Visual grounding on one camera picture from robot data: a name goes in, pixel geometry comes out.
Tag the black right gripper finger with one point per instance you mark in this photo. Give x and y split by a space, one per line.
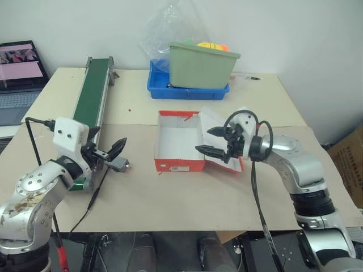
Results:
211 151
217 131

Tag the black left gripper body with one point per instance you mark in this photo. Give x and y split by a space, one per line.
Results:
93 155

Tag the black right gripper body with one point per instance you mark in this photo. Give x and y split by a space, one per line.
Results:
236 146

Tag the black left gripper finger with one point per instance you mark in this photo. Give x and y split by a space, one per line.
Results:
118 148
93 135

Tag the red white cardboard box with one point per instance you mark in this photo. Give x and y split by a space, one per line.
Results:
181 167

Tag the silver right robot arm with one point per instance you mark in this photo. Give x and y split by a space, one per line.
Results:
300 170

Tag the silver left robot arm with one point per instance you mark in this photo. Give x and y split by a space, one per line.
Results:
31 184

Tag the gray metal block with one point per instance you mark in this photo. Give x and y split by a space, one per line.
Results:
120 163

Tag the green conveyor belt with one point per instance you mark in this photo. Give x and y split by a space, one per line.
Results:
90 93

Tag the blue plastic tray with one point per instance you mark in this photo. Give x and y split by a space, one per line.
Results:
187 93

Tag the small brown object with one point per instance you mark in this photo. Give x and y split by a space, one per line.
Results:
116 75

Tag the small black clip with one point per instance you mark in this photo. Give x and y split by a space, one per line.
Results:
253 78

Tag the pale green plastic bin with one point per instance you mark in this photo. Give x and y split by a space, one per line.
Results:
198 68

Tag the grey laptop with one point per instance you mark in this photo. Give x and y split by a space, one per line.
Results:
17 99

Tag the orange toy ball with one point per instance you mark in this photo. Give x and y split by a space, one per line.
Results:
225 47

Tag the yellow toy ball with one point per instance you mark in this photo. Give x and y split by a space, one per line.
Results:
208 45

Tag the clear plastic bag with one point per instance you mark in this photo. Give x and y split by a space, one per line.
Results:
158 37

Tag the brown cardboard carton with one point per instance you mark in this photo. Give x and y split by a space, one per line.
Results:
348 164

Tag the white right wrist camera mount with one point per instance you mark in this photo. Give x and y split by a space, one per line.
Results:
246 122

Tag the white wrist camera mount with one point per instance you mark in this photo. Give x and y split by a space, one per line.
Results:
246 122
66 136

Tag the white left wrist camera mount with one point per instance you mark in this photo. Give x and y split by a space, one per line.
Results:
66 136

